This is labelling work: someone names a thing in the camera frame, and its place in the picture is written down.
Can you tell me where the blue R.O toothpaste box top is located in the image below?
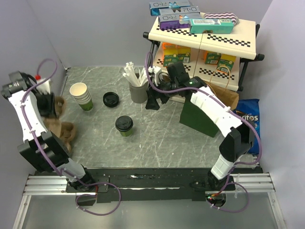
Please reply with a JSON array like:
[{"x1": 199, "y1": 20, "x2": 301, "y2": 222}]
[{"x1": 149, "y1": 0, "x2": 193, "y2": 16}]

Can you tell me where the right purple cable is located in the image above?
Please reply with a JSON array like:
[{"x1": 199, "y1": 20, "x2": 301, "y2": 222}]
[{"x1": 145, "y1": 52, "x2": 263, "y2": 213}]

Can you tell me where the purple cable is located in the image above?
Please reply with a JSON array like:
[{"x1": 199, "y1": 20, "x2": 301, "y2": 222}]
[
  {"x1": 145, "y1": 52, "x2": 263, "y2": 213},
  {"x1": 20, "y1": 58, "x2": 122, "y2": 217}
]

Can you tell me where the stack of paper cups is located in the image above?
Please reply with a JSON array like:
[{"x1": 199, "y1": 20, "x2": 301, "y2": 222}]
[{"x1": 69, "y1": 83, "x2": 93, "y2": 111}]

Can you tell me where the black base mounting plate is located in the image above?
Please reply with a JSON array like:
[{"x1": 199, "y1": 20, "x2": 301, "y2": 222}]
[{"x1": 66, "y1": 168, "x2": 235, "y2": 203}]

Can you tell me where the green paper gift bag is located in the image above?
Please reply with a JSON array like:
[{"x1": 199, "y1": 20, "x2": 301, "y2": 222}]
[{"x1": 179, "y1": 81, "x2": 240, "y2": 138}]

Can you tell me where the yellow green box far right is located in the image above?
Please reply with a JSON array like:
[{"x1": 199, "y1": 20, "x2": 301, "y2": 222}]
[{"x1": 216, "y1": 54, "x2": 236, "y2": 73}]

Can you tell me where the brown cardboard cup carrier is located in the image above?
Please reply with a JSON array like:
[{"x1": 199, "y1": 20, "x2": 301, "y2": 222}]
[{"x1": 60, "y1": 122, "x2": 77, "y2": 153}]

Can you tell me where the orange yellow crayon box left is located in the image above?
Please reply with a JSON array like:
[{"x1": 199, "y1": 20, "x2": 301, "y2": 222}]
[{"x1": 162, "y1": 42, "x2": 178, "y2": 67}]

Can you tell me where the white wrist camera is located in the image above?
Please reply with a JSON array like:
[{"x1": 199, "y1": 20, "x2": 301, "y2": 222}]
[
  {"x1": 148, "y1": 66, "x2": 163, "y2": 86},
  {"x1": 36, "y1": 79, "x2": 51, "y2": 94}
]

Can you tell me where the brown two-cup carrier tray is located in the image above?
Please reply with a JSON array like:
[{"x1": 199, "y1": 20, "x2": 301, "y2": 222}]
[{"x1": 43, "y1": 96, "x2": 67, "y2": 138}]

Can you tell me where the green paper coffee cup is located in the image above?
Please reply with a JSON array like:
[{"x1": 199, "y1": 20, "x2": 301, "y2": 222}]
[{"x1": 118, "y1": 127, "x2": 132, "y2": 137}]

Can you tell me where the purple white wavy pouch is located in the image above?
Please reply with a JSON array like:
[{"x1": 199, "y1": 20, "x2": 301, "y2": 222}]
[{"x1": 204, "y1": 12, "x2": 239, "y2": 25}]

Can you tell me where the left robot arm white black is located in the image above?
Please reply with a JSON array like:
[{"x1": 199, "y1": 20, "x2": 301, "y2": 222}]
[{"x1": 1, "y1": 71, "x2": 94, "y2": 192}]

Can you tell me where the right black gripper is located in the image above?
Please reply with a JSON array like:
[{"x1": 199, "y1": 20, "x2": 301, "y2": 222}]
[{"x1": 145, "y1": 75, "x2": 179, "y2": 110}]

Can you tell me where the black plastic cup lid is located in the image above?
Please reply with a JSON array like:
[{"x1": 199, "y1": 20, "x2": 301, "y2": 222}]
[{"x1": 115, "y1": 115, "x2": 133, "y2": 129}]

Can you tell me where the purple R.O toothpaste box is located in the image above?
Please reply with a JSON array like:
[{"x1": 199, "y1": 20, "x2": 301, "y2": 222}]
[{"x1": 158, "y1": 12, "x2": 202, "y2": 30}]

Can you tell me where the aluminium rail frame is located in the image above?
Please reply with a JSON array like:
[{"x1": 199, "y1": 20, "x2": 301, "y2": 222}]
[{"x1": 13, "y1": 173, "x2": 287, "y2": 229}]

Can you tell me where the blue Doritos chip bag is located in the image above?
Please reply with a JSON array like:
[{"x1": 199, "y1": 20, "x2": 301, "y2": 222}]
[{"x1": 233, "y1": 99, "x2": 260, "y2": 155}]

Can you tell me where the yellow green crayon box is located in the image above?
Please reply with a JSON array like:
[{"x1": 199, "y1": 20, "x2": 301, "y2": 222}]
[{"x1": 177, "y1": 45, "x2": 191, "y2": 63}]

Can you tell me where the cream checkered two-tier shelf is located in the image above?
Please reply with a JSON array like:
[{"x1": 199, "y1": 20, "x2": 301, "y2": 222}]
[{"x1": 143, "y1": 19, "x2": 264, "y2": 91}]

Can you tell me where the orange green crayon box right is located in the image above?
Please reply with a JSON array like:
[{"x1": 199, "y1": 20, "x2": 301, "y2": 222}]
[{"x1": 203, "y1": 51, "x2": 221, "y2": 65}]

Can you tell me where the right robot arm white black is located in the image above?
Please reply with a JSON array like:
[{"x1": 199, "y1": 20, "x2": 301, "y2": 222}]
[{"x1": 143, "y1": 62, "x2": 259, "y2": 190}]

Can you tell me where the grey straw holder cup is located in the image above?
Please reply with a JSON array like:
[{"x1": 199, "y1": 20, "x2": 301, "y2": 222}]
[{"x1": 129, "y1": 82, "x2": 148, "y2": 104}]

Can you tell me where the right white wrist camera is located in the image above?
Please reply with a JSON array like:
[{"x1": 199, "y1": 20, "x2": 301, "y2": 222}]
[{"x1": 148, "y1": 66, "x2": 163, "y2": 86}]

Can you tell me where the teal long box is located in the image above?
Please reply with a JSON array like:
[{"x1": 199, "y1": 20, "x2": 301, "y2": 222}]
[{"x1": 190, "y1": 19, "x2": 234, "y2": 34}]

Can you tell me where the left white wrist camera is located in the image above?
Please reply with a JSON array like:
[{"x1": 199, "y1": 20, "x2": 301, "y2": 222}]
[{"x1": 36, "y1": 79, "x2": 51, "y2": 94}]

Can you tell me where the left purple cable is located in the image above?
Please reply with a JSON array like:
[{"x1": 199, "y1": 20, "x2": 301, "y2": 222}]
[{"x1": 20, "y1": 58, "x2": 122, "y2": 217}]

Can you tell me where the grey R.O toothpaste box middle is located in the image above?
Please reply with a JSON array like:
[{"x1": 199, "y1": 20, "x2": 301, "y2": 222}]
[{"x1": 159, "y1": 6, "x2": 200, "y2": 15}]

